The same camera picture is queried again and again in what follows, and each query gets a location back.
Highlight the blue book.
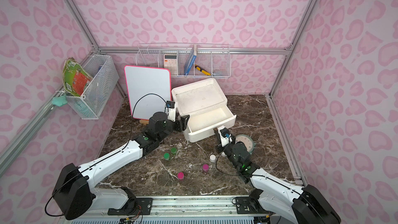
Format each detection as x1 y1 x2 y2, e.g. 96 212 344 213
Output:
183 44 197 76

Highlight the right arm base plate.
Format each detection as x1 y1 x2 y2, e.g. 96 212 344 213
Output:
232 197 269 214

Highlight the green paint can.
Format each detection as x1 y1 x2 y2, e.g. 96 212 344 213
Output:
171 147 178 156
163 152 171 161

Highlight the white three-drawer cabinet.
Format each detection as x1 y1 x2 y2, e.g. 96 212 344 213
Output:
171 77 229 143

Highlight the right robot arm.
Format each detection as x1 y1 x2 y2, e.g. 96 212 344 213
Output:
214 125 342 224

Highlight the green red snack bag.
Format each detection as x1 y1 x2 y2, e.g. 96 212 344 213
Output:
62 58 93 97

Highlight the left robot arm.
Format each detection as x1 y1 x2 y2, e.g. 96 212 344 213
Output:
51 112 190 220

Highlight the mint green wall hook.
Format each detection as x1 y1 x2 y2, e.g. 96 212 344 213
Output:
51 95 67 107

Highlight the white paint can left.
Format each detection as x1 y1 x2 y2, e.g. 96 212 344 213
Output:
209 155 217 163

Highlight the pink-framed whiteboard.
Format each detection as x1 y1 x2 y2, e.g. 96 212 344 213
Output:
124 65 172 120

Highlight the magenta paint can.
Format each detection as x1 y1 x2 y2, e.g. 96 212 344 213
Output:
202 164 209 173
177 172 184 180

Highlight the white drawer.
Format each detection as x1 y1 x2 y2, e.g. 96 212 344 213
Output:
183 106 236 143

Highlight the white mesh wall basket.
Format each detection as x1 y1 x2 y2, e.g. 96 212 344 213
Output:
66 55 119 120

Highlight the white calculator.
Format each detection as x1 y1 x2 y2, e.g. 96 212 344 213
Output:
163 54 178 75

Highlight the green round alarm clock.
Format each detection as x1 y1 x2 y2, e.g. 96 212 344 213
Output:
236 134 256 154

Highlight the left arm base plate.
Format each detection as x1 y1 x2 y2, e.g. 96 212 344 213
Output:
107 198 153 216

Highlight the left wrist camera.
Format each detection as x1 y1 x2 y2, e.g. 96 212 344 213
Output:
166 101 177 122

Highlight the yellow black utility knife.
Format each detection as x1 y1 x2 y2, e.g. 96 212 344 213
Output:
195 65 211 76

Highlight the white wire wall shelf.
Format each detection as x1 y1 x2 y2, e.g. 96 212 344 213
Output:
134 43 231 78

